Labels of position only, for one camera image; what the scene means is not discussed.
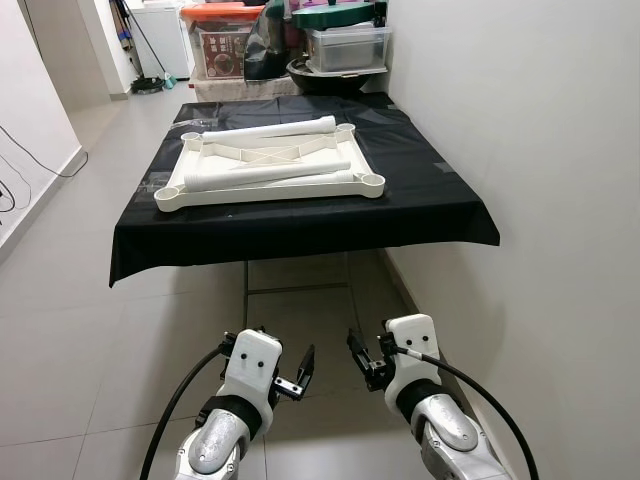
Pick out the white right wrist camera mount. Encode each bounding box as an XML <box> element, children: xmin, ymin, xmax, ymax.
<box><xmin>384</xmin><ymin>314</ymin><xmax>442</xmax><ymax>397</ymax></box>

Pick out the black trailing power cable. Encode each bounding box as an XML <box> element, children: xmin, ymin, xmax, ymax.
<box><xmin>0</xmin><ymin>124</ymin><xmax>91</xmax><ymax>181</ymax></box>

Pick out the white plastic table top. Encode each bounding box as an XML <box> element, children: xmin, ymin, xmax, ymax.
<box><xmin>153</xmin><ymin>120</ymin><xmax>389</xmax><ymax>210</ymax></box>

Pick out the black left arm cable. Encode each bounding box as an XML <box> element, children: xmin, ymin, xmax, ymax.
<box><xmin>140</xmin><ymin>342</ymin><xmax>231</xmax><ymax>480</ymax></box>

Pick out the black wok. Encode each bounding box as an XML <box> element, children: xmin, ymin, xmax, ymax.
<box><xmin>286</xmin><ymin>57</ymin><xmax>389</xmax><ymax>97</ymax></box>

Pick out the orange lidded storage box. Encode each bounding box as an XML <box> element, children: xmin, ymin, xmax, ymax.
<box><xmin>180</xmin><ymin>3</ymin><xmax>267</xmax><ymax>81</ymax></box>

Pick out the black tablecloth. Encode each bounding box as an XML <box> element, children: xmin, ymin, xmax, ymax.
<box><xmin>108</xmin><ymin>93</ymin><xmax>501</xmax><ymax>289</ymax></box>

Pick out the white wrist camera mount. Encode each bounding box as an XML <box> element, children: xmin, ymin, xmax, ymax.
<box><xmin>222</xmin><ymin>332</ymin><xmax>285</xmax><ymax>413</ymax></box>
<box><xmin>384</xmin><ymin>314</ymin><xmax>442</xmax><ymax>397</ymax></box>

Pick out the white refrigerator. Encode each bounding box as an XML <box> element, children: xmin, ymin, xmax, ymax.
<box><xmin>125</xmin><ymin>0</ymin><xmax>193</xmax><ymax>81</ymax></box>

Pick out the green round lid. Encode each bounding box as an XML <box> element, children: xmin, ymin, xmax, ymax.
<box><xmin>292</xmin><ymin>2</ymin><xmax>387</xmax><ymax>30</ymax></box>

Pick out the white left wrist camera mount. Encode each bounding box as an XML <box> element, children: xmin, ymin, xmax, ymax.
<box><xmin>222</xmin><ymin>332</ymin><xmax>285</xmax><ymax>413</ymax></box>

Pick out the black floor mop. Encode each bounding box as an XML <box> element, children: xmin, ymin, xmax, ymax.
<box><xmin>112</xmin><ymin>0</ymin><xmax>169</xmax><ymax>94</ymax></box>

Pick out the clear plastic storage box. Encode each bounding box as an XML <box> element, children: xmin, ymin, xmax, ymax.
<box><xmin>304</xmin><ymin>24</ymin><xmax>393</xmax><ymax>74</ymax></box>

